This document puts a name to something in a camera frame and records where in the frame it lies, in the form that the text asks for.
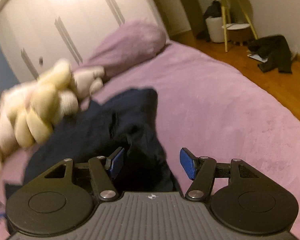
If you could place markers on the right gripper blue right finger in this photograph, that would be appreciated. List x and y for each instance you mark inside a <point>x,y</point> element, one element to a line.
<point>189,162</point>

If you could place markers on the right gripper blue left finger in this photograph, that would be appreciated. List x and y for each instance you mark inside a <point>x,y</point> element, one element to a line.
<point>114,162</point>

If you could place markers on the navy blue zip jacket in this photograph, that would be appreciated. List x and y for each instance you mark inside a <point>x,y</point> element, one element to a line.
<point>126,120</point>

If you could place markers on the black clothes on floor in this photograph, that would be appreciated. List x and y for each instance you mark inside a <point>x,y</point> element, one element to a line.
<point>275,50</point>

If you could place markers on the pink bed cover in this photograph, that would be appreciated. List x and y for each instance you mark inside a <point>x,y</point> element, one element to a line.
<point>210,108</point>

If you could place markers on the cream flower plush cushion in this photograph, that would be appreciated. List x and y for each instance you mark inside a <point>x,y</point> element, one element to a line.
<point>29,111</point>

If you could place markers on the white plush bunny toy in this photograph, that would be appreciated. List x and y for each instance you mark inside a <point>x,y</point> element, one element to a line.
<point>84,83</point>

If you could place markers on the pink pillow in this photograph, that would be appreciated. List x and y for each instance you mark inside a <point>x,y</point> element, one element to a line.
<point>130,44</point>

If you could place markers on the white cylindrical bin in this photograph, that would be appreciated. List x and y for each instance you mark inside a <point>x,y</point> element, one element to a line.
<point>215,29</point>

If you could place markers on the dark wooden door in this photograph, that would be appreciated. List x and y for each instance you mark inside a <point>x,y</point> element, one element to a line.
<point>195,10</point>

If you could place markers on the black bag on bin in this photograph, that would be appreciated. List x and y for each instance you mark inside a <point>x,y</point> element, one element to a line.
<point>214,10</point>

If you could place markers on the yellow legged side table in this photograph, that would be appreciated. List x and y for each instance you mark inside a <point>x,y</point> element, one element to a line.
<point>236,12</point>

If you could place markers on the white wardrobe with black handles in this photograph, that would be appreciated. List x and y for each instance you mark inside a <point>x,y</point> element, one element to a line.
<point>34,34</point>

